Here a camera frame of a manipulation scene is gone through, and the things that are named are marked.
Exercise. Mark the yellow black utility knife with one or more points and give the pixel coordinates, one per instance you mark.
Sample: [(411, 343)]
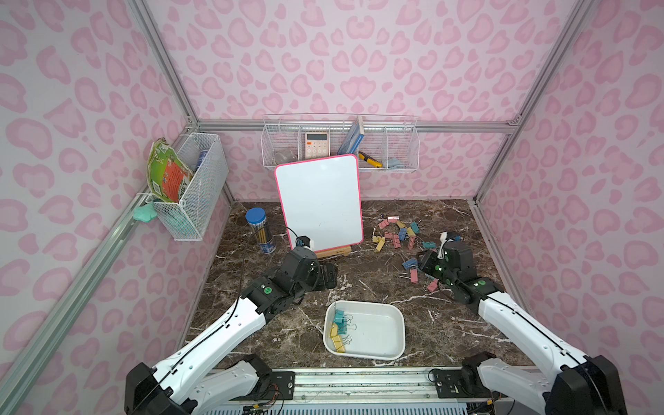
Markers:
[(370, 160)]

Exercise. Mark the yellow binder clip left pile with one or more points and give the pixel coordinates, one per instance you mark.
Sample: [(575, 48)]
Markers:
[(379, 243)]

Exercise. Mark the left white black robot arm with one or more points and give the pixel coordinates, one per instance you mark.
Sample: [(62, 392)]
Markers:
[(185, 383)]

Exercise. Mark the teal binder clip lone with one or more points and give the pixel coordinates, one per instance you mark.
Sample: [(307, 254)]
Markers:
[(339, 318)]

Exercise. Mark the blue lid pencil tube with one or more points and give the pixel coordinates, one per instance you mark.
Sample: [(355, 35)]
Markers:
[(257, 220)]

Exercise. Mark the light blue cloth in basket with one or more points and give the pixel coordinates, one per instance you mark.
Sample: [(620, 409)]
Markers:
[(394, 163)]

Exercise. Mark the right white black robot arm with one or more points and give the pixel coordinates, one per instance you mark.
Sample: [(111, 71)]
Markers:
[(569, 380)]

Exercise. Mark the green red snack packet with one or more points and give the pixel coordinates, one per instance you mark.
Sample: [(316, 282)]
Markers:
[(168, 176)]

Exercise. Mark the blue binder clip middle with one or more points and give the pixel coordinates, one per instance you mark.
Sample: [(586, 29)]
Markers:
[(410, 264)]

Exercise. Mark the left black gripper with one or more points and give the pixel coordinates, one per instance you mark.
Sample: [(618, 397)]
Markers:
[(326, 275)]

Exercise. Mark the pink framed whiteboard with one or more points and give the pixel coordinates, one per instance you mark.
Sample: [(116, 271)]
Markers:
[(321, 199)]

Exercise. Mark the back white wire basket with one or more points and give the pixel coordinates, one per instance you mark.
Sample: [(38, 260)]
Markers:
[(386, 136)]

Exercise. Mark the white calculator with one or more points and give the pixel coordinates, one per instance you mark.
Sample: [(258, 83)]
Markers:
[(316, 145)]

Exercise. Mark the wooden whiteboard stand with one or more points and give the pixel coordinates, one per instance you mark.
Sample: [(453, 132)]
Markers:
[(330, 253)]

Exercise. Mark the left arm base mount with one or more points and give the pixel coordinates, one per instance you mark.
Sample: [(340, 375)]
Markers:
[(280, 384)]

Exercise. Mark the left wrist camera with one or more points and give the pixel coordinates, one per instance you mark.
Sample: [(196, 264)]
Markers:
[(303, 241)]

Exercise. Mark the white plastic storage tray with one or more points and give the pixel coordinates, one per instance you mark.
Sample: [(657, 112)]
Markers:
[(372, 331)]

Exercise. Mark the blue book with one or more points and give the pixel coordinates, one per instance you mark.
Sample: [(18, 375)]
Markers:
[(353, 138)]

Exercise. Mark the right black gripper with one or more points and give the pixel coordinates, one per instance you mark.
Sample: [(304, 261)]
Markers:
[(428, 262)]

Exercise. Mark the yellow binder clip lone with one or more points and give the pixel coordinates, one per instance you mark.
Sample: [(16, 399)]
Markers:
[(339, 344)]

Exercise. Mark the left white mesh basket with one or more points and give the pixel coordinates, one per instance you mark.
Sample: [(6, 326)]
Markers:
[(188, 219)]

